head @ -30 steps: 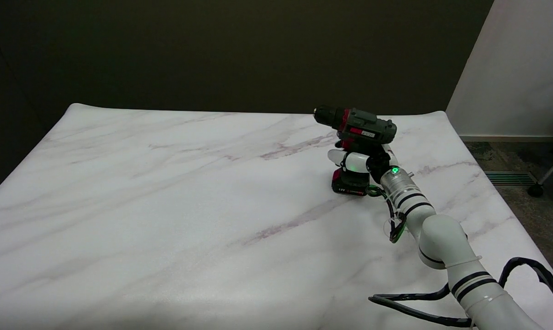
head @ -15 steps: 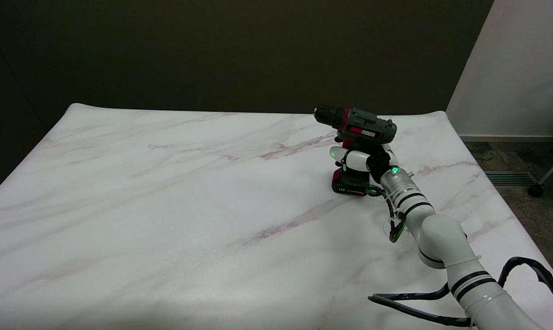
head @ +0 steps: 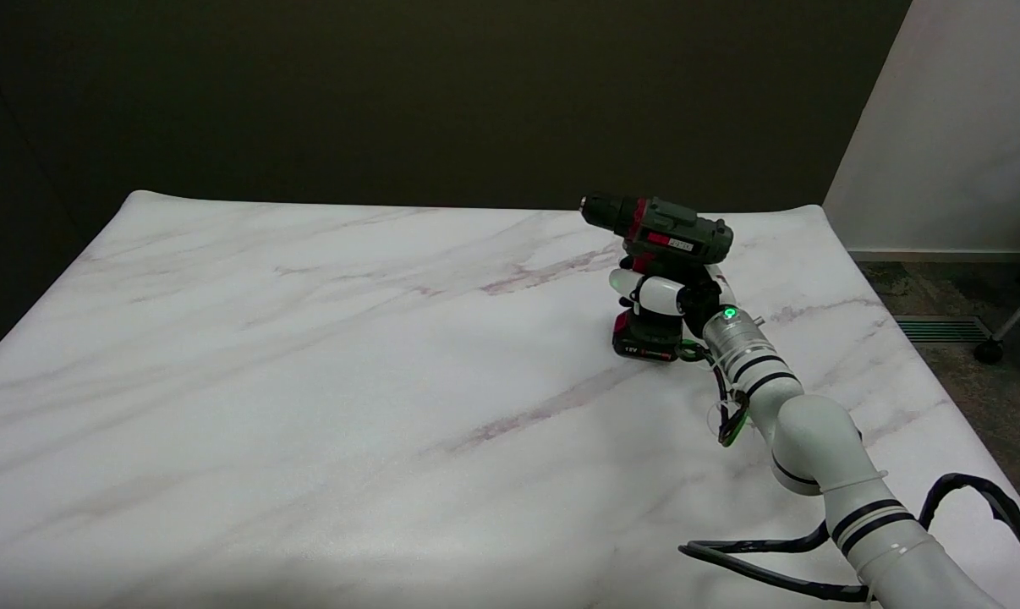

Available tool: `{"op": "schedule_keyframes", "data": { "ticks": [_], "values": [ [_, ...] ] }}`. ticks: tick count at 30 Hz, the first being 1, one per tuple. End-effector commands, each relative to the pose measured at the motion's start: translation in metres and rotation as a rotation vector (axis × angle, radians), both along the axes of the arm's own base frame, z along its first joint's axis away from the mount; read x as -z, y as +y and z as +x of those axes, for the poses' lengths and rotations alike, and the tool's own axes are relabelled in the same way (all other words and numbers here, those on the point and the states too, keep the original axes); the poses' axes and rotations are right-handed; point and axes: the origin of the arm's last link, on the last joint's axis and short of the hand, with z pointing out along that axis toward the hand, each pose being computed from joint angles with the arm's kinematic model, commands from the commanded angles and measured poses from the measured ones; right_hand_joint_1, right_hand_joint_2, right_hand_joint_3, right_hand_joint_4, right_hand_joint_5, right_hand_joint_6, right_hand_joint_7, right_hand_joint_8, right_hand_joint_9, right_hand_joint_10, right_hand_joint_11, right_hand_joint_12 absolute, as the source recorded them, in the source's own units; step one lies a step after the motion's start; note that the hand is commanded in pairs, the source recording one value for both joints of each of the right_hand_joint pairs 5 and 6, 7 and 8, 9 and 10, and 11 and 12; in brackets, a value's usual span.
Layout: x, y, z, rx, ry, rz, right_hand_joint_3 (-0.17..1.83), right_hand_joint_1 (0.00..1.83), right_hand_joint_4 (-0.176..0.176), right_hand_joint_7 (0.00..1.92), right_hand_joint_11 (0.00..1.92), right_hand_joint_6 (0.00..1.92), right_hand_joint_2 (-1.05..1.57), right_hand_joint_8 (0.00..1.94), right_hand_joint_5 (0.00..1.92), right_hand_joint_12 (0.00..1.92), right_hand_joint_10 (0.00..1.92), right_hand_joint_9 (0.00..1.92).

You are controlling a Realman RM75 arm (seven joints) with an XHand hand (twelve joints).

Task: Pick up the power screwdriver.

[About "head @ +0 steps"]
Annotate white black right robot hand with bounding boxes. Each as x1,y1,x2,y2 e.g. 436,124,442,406
608,264,738,339

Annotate dark green power screwdriver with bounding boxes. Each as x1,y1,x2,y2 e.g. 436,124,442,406
579,195,735,363

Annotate floor vent grille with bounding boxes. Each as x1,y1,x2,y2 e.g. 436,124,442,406
891,314,993,343

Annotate metal chair leg with caster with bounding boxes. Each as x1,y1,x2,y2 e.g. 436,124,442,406
973,272,1020,365

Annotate white wall panel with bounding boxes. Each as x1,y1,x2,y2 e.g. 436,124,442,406
821,0,1020,262

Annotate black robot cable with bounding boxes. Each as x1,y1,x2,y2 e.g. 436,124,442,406
676,338,1020,604

